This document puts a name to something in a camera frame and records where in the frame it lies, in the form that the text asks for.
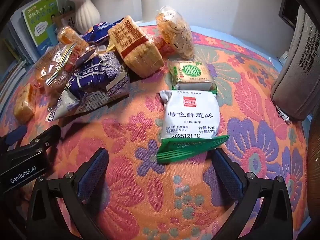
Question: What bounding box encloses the green cover book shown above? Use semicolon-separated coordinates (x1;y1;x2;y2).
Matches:
21;0;60;48

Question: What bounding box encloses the white ribbed vase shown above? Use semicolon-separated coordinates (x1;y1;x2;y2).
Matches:
74;0;102;34

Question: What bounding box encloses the floral woven cloth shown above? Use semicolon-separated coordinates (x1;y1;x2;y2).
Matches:
0;25;310;240

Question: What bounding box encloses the stack of books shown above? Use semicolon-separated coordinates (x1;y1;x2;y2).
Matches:
0;12;42;93

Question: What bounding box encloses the clear bag of round crackers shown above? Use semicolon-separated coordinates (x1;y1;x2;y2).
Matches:
155;5;195;60

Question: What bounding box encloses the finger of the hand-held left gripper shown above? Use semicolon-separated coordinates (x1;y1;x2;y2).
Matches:
25;124;62;153
0;125;28;145

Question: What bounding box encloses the green label cracker packet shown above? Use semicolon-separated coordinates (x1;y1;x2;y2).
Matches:
169;60;217;92

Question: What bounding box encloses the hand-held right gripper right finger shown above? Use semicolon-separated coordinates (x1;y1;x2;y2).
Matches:
211;147;294;240

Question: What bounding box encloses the blue crinkled snack packet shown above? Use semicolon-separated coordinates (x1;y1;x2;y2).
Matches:
82;21;122;43

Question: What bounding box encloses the blue white patterned snack packet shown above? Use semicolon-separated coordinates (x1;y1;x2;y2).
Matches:
46;52;130;120

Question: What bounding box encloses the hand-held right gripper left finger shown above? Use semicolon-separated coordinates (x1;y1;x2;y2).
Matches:
26;147;109;240

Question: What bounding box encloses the clear yellow striped bread packet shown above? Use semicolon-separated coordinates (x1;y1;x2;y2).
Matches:
35;42;97;93

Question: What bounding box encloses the brown toast slices packet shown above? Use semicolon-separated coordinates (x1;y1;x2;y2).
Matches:
107;15;165;78

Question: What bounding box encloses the black white fabric charm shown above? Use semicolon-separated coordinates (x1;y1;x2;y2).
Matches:
276;105;292;124

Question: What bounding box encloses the small blue book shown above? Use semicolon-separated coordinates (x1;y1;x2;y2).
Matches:
46;26;59;47

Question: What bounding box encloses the dark blue puffed snack packet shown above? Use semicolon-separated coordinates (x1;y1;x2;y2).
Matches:
66;56;120;100

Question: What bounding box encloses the orange cake packet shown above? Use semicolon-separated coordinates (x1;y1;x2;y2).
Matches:
57;26;89;50

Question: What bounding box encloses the white desk lamp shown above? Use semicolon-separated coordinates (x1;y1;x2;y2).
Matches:
140;0;165;22

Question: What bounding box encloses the red orange snack packet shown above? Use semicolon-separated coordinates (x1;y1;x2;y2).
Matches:
151;36;165;52

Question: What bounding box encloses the white green snack packet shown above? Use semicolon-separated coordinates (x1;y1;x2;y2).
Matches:
156;89;230;165

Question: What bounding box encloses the small yellow cake packet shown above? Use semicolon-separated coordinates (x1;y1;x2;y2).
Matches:
14;84;35;124

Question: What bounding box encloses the grey pencil case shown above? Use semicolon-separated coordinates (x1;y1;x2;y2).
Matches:
270;5;320;122

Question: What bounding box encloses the dark picture frame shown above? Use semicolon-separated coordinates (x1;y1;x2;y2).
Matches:
277;0;300;30

